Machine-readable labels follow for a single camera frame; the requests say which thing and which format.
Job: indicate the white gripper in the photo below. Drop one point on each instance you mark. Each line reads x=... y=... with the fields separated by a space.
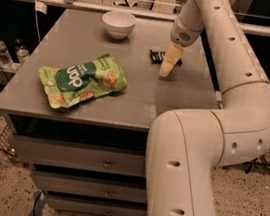
x=185 y=36

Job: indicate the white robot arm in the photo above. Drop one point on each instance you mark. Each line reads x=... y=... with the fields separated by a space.
x=184 y=145

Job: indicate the white ceramic bowl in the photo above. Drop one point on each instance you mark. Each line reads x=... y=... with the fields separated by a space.
x=119 y=25

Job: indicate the green snack bag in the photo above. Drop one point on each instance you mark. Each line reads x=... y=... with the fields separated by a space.
x=68 y=86

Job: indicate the grey drawer cabinet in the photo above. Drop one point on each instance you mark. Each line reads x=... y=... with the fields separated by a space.
x=90 y=157

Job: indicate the clear water bottle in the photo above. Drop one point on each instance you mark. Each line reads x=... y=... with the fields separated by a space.
x=21 y=51
x=5 y=59

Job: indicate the metal frame rail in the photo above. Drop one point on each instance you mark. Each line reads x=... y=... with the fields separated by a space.
x=247 y=28

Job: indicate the wire basket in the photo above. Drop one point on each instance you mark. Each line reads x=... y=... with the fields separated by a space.
x=5 y=147

